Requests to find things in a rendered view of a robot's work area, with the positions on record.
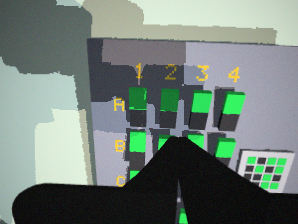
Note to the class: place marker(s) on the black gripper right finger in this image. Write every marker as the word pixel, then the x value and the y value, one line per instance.
pixel 210 192

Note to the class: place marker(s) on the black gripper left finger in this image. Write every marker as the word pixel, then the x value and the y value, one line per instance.
pixel 149 203

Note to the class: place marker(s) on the dark grey switch panel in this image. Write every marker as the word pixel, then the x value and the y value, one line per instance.
pixel 144 91

